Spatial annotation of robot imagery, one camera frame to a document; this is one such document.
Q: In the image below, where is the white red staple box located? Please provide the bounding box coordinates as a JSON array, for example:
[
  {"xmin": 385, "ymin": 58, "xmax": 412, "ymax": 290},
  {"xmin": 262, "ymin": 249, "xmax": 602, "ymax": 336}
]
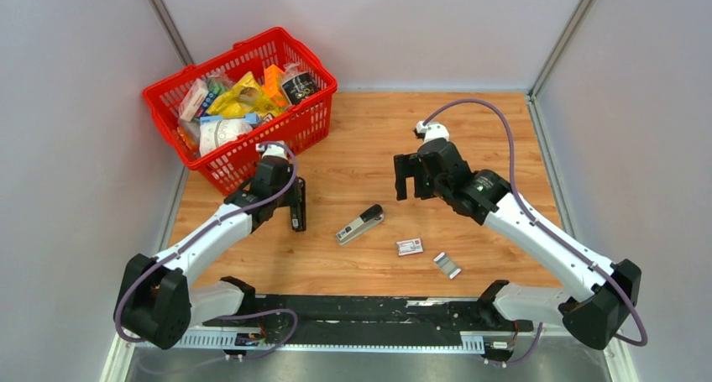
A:
[{"xmin": 395, "ymin": 238, "xmax": 424, "ymax": 257}]

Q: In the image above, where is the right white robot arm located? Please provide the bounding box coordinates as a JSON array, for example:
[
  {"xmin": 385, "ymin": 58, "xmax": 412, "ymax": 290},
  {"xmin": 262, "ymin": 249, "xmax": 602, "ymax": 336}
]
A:
[{"xmin": 394, "ymin": 139, "xmax": 641, "ymax": 350}]

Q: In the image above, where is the white pink box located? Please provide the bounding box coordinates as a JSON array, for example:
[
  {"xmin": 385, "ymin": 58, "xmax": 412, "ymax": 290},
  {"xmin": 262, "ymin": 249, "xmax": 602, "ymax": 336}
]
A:
[{"xmin": 178, "ymin": 78, "xmax": 208, "ymax": 121}]

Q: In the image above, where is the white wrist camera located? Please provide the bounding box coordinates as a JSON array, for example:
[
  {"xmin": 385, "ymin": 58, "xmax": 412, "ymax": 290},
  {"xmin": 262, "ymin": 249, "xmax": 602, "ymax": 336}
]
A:
[
  {"xmin": 255, "ymin": 142, "xmax": 290, "ymax": 160},
  {"xmin": 414, "ymin": 121, "xmax": 450, "ymax": 144}
]

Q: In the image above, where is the white round package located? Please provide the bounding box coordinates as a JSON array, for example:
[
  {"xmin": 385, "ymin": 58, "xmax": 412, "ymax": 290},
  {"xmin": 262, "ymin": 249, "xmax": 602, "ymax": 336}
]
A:
[{"xmin": 199, "ymin": 118, "xmax": 253, "ymax": 156}]

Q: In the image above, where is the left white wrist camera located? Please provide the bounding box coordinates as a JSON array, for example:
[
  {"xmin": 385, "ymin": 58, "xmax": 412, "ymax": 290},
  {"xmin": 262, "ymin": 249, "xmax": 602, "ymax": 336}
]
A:
[{"xmin": 255, "ymin": 142, "xmax": 290, "ymax": 160}]

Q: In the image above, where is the yellow snack bag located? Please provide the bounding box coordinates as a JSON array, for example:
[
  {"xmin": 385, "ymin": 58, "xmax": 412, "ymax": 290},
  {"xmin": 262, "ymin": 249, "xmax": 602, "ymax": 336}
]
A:
[{"xmin": 207, "ymin": 71, "xmax": 283, "ymax": 118}]

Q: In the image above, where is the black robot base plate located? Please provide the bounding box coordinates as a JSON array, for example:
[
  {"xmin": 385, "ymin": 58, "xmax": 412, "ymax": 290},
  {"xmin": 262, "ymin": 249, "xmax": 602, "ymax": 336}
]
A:
[{"xmin": 207, "ymin": 290, "xmax": 535, "ymax": 348}]

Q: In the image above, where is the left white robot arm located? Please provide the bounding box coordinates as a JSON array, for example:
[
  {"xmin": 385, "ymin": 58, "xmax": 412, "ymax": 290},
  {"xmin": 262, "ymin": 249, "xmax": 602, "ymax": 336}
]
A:
[{"xmin": 113, "ymin": 154, "xmax": 306, "ymax": 349}]

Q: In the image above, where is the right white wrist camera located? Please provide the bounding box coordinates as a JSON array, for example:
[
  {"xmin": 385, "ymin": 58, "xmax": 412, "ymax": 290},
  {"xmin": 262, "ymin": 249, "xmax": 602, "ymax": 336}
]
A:
[{"xmin": 414, "ymin": 121, "xmax": 450, "ymax": 144}]

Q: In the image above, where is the orange box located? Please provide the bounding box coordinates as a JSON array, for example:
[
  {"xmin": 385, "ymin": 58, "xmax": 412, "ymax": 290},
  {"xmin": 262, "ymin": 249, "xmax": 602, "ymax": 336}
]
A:
[{"xmin": 262, "ymin": 65, "xmax": 291, "ymax": 108}]

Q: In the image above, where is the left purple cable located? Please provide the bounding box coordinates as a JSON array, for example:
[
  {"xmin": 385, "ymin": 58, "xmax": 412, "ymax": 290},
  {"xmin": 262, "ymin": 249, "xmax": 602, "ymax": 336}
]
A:
[{"xmin": 113, "ymin": 141, "xmax": 299, "ymax": 360}]

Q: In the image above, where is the black and grey stapler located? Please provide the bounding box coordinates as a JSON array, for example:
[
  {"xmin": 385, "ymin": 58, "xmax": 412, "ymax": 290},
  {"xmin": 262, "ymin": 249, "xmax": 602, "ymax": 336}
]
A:
[{"xmin": 335, "ymin": 204, "xmax": 385, "ymax": 246}]

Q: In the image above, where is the red plastic shopping basket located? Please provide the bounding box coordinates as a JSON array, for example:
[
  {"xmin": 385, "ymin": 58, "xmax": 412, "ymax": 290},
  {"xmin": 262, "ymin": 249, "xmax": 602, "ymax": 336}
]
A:
[{"xmin": 143, "ymin": 27, "xmax": 338, "ymax": 196}]

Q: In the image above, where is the black labelled package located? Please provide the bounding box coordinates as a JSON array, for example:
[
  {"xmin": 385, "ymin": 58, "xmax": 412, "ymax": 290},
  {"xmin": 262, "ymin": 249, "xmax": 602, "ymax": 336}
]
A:
[{"xmin": 280, "ymin": 71, "xmax": 321, "ymax": 106}]

